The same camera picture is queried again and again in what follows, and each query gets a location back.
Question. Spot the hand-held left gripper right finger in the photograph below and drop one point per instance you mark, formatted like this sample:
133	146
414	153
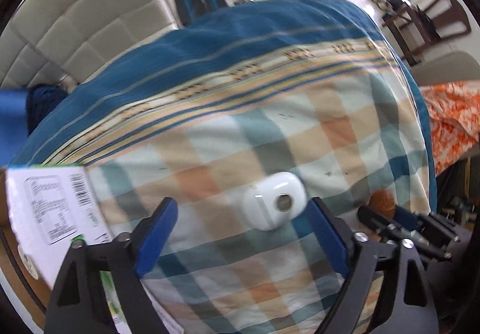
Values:
330	240

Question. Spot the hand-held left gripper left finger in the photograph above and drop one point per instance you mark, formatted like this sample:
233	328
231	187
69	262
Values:
157	236

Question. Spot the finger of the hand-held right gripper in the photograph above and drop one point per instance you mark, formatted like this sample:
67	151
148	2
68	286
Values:
405	216
375	223

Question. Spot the small brown ball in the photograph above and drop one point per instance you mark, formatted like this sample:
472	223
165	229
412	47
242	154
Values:
382	201

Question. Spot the white earbud case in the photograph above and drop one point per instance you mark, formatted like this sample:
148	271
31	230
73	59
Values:
262	202

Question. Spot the cardboard box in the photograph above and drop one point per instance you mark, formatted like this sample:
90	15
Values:
45	206

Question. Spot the orange floral cloth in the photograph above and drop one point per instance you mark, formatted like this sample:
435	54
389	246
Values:
453	120

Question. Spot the checked blanket with blue border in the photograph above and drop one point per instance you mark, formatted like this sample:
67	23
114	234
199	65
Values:
243	112

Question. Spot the grey upholstered chair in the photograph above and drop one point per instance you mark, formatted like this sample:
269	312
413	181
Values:
446	67

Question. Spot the dark blue knit cloth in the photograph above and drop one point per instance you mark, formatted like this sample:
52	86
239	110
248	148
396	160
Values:
43	101

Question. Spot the blue yoga mat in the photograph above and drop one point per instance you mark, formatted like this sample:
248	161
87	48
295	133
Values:
13	124

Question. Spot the dark wooden chair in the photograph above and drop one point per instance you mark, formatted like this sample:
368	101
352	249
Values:
446	11

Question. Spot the pair of white shoes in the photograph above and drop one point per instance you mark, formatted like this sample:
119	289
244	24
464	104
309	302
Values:
378	2

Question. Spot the beige tufted sofa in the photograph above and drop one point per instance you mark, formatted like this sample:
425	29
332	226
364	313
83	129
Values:
93	19

